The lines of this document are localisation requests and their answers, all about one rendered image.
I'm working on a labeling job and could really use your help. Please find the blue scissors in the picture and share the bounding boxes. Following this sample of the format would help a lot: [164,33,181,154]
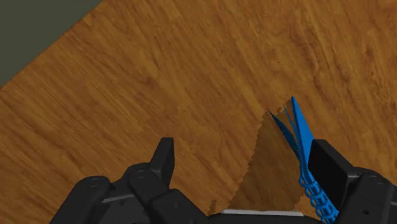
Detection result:
[267,96,340,224]

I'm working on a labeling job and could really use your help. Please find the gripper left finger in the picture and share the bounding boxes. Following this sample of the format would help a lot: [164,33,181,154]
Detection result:
[48,137,208,224]

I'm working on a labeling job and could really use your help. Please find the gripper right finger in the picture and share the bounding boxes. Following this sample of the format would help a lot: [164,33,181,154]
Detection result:
[307,139,397,224]

